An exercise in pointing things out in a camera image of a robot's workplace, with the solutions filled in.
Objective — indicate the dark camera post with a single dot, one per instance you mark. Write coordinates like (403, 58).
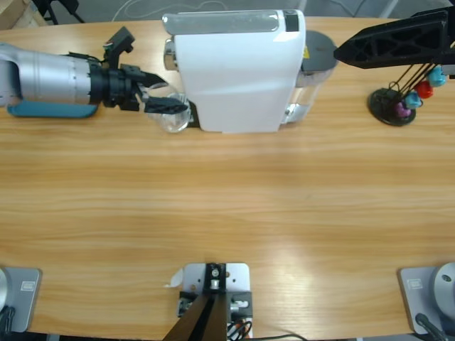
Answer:
(209, 319)

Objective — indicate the brown cardboard box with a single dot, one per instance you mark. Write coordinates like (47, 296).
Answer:
(14, 14)

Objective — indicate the clear water tank black lid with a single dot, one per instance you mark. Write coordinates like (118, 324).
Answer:
(320, 46)

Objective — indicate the large blue coffee capsule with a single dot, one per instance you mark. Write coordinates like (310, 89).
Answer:
(436, 77)

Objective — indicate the clear glass cup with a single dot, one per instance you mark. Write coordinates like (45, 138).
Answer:
(174, 124)

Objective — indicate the red coffee capsule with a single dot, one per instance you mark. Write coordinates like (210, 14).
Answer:
(423, 90)

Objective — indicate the black capsule holder with rods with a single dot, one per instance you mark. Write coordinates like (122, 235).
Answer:
(382, 103)

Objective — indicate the purple coffee capsule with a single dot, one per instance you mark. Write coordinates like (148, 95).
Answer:
(402, 110)

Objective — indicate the white mount block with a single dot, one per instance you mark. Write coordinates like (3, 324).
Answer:
(238, 277)

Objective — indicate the teal plastic tray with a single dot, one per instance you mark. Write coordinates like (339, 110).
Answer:
(53, 112)

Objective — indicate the arm grey base plate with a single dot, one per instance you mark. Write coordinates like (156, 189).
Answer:
(26, 295)
(412, 295)

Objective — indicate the black chair frame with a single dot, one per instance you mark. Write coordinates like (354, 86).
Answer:
(53, 4)

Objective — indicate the small blue coffee capsule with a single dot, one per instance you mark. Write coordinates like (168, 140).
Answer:
(412, 100)

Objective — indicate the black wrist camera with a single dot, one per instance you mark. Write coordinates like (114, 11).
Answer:
(119, 44)

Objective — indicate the white tape tab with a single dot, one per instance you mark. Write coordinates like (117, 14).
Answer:
(176, 278)

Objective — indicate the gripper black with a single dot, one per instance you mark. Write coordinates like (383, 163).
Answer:
(113, 89)
(449, 58)

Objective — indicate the white capsule coffee machine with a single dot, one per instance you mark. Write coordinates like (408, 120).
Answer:
(231, 71)

